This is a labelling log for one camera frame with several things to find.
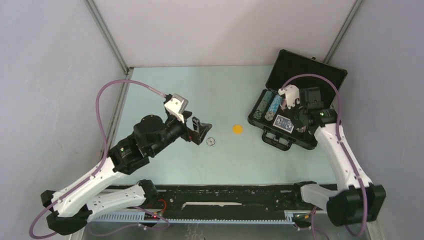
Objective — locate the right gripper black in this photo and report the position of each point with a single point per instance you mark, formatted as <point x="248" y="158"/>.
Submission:
<point x="298" y="125"/>

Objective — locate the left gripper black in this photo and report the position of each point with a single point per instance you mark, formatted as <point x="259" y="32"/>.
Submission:
<point x="200" y="129"/>

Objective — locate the white grey poker chip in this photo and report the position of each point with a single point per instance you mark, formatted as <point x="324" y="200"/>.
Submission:
<point x="210" y="141"/>

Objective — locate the blue playing card deck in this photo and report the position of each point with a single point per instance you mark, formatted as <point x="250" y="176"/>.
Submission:
<point x="283" y="123"/>

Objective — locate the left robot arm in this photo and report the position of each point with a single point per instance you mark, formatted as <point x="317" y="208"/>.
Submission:
<point x="79" y="203"/>

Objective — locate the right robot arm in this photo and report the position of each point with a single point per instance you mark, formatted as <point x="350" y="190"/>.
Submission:
<point x="356" y="199"/>

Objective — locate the black poker set case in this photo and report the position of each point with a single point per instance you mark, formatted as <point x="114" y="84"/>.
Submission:
<point x="303" y="72"/>

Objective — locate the light blue chip stack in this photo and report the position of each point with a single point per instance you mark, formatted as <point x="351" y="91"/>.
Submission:
<point x="273" y="108"/>

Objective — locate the yellow round button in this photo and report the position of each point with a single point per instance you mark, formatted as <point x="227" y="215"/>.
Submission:
<point x="237" y="129"/>

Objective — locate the green blue chip stack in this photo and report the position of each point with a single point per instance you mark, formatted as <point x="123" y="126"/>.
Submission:
<point x="262" y="105"/>

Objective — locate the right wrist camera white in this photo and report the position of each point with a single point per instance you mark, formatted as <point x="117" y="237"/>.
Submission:
<point x="290" y="95"/>

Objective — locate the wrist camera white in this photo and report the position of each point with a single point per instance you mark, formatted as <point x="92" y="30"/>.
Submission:
<point x="175" y="105"/>
<point x="290" y="95"/>

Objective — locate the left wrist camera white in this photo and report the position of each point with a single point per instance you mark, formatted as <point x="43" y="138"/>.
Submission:
<point x="175" y="105"/>

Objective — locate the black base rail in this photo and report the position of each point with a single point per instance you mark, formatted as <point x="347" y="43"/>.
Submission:
<point x="239" y="203"/>

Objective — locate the left aluminium frame post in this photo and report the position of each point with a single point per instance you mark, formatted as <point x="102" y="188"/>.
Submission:
<point x="107" y="35"/>

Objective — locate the aluminium frame post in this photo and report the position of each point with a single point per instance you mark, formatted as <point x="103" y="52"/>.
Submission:
<point x="353" y="12"/>
<point x="107" y="35"/>

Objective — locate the right aluminium frame post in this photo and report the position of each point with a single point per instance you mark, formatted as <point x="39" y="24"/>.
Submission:
<point x="353" y="12"/>

